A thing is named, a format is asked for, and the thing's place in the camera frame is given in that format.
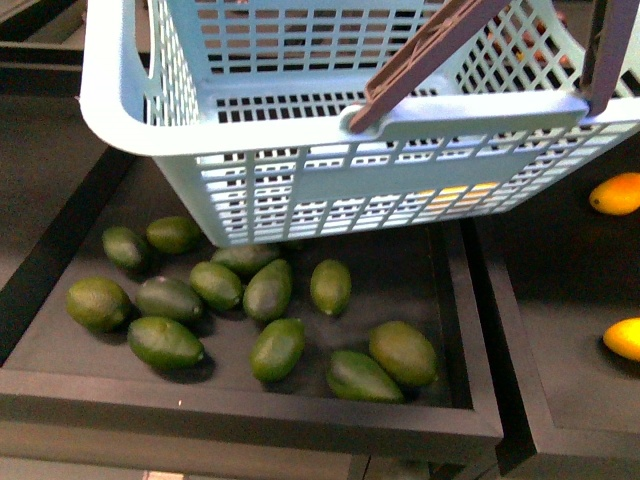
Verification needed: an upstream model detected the green avocado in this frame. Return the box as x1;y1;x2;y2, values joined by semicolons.
326;350;405;404
127;316;205;370

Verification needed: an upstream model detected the light blue plastic basket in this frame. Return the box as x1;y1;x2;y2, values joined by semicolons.
79;1;639;246

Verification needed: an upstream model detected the black display tray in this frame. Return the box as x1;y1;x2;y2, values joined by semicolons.
1;149;502;470

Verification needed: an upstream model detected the yellow lemon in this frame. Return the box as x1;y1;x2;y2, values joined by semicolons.
415;182;499;215

